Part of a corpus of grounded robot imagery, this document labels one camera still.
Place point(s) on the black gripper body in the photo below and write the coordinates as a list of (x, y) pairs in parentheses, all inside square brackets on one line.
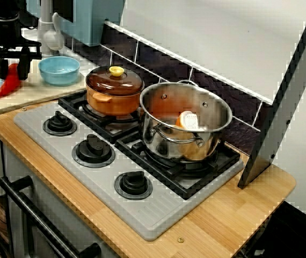
[(8, 32)]

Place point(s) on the red toy pepper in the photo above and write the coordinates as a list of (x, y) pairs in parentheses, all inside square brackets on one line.
[(9, 86)]

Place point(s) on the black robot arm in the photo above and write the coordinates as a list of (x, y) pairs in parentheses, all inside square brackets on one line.
[(5, 8)]

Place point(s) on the white toy sink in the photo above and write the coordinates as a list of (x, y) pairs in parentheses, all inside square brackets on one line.
[(32, 36)]

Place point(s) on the light blue bowl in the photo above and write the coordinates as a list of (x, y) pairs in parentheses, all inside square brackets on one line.
[(59, 72)]

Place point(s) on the pale wooden cutting board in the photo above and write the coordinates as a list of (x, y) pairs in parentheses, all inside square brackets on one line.
[(48, 94)]

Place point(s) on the grey toy faucet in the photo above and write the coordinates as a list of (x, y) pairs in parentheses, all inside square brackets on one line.
[(47, 37)]

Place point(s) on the black stove knob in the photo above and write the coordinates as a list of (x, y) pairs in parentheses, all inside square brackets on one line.
[(59, 125), (92, 150), (132, 185)]

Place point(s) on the brown lid with yellow knob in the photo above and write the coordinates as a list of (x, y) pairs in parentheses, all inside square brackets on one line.
[(115, 83)]

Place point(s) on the orange toy pot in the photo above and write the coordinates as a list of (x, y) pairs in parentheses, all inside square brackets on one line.
[(120, 104)]

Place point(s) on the dark tile backsplash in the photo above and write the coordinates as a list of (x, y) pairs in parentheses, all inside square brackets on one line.
[(169, 67)]

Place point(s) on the white toy kitchen cabinet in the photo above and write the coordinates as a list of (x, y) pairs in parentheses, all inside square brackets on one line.
[(61, 209)]

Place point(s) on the stainless steel pot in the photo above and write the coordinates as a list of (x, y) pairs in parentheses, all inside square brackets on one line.
[(169, 145)]

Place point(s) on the white and orange toy bread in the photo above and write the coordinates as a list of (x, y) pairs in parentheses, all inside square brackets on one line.
[(189, 121)]

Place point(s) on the grey stove top panel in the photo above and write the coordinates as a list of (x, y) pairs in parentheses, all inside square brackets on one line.
[(153, 215)]

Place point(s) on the black burner grate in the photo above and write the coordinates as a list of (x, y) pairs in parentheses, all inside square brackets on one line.
[(181, 189)]

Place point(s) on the dark upright side panel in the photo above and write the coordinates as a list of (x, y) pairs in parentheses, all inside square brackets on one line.
[(260, 161)]

